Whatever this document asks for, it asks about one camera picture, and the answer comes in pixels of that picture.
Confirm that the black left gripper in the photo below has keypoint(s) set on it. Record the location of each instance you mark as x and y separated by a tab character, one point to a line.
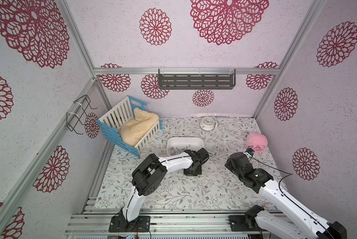
186	172

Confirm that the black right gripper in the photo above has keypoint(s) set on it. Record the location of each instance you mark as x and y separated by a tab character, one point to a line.
237	158

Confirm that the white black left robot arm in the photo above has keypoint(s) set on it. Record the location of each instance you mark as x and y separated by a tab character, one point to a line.
147	177

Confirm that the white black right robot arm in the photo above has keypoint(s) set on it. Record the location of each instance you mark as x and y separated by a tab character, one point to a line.
304	224

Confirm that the white storage box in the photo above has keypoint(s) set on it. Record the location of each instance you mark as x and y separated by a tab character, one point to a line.
177	145

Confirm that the white alarm clock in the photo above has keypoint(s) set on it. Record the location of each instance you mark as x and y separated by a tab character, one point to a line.
208	123

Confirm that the pink plush toy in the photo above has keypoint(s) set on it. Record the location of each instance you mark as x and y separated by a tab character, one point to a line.
256	141

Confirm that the cream plush cloth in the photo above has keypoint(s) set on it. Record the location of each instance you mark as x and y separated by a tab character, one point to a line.
135	129

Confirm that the blue white slatted crate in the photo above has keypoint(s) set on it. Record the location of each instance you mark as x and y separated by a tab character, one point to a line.
111	122

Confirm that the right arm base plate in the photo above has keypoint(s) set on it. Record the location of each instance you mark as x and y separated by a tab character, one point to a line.
247	221

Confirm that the grey wall shelf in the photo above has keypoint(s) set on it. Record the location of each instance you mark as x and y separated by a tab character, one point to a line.
197	81

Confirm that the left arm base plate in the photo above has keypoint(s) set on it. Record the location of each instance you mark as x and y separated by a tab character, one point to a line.
119	224

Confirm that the aluminium front rail frame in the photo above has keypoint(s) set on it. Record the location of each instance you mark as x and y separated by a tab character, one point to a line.
170	214

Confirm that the black wire wall rack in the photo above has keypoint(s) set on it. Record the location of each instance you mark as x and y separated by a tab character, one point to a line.
74	118

